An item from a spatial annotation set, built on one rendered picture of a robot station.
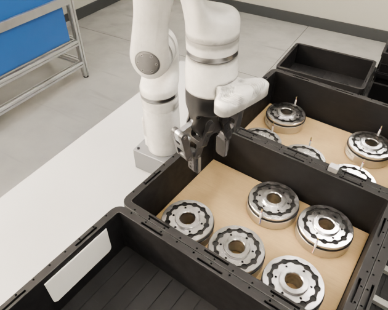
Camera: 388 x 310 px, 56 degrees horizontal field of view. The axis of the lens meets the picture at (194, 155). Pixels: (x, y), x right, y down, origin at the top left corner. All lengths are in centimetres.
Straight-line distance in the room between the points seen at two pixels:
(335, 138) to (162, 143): 44
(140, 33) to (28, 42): 182
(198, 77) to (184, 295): 37
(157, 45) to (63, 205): 48
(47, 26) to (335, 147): 207
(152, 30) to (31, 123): 189
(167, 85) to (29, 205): 47
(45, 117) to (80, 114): 23
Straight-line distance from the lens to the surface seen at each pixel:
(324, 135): 100
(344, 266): 74
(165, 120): 89
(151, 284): 67
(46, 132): 246
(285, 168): 77
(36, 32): 257
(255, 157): 79
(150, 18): 75
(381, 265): 64
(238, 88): 49
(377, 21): 373
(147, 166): 101
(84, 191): 101
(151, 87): 86
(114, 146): 113
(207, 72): 48
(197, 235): 68
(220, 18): 46
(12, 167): 228
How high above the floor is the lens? 142
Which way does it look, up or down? 42 degrees down
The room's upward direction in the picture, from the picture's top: straight up
